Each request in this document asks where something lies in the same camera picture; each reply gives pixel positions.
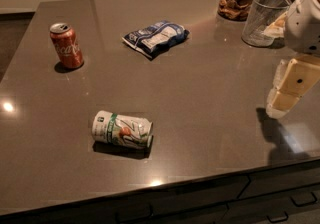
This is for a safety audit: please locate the dark cabinet drawer front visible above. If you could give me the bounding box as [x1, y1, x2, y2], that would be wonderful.
[239, 163, 320, 199]

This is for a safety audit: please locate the black drawer handle right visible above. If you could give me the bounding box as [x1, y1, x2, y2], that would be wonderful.
[290, 192, 318, 208]

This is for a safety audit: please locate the blue white snack bag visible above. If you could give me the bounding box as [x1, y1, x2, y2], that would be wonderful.
[122, 20, 189, 59]

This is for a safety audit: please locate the clear plastic measuring cup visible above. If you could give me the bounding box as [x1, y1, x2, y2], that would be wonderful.
[241, 0, 291, 47]

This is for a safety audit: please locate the black drawer handle lower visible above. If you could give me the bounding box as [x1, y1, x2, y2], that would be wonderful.
[266, 212, 289, 224]

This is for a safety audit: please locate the red Coca-Cola can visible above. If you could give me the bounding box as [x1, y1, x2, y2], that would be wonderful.
[50, 23, 84, 69]

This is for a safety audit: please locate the white green 7up can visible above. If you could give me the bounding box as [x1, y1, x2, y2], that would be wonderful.
[91, 111, 153, 150]

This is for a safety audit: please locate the black drawer handle left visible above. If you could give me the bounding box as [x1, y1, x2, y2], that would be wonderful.
[115, 203, 153, 224]

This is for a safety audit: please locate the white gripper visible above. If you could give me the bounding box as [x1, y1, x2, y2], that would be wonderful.
[266, 0, 320, 119]

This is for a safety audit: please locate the black drawer handle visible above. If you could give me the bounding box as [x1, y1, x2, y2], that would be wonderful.
[266, 212, 289, 224]
[290, 192, 318, 208]
[115, 203, 153, 224]

